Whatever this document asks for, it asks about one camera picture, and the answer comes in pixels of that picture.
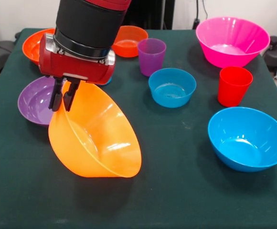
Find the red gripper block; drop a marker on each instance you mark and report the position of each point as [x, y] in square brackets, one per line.
[76, 66]

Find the large orange bowl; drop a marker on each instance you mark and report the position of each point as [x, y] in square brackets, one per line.
[93, 133]

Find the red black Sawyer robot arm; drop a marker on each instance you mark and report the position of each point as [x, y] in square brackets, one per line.
[88, 23]

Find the wide purple bowl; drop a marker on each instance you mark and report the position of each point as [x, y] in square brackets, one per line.
[33, 102]

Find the wide red-orange bowl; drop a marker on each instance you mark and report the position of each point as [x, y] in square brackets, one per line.
[31, 47]

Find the dark green table cloth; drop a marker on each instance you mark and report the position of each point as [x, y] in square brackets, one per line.
[33, 179]

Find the small red-orange bowl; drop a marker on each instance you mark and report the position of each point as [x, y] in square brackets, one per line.
[131, 43]

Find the purple cup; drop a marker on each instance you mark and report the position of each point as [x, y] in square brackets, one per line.
[151, 62]

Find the small blue bowl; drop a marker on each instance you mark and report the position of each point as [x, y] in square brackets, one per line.
[172, 86]

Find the red cup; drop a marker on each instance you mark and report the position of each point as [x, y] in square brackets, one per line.
[232, 90]

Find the large pink bowl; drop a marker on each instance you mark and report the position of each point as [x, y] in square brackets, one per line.
[231, 40]

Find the large blue bowl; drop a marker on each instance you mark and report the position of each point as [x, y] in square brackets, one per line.
[246, 143]

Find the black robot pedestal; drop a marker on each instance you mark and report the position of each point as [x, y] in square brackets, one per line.
[152, 12]

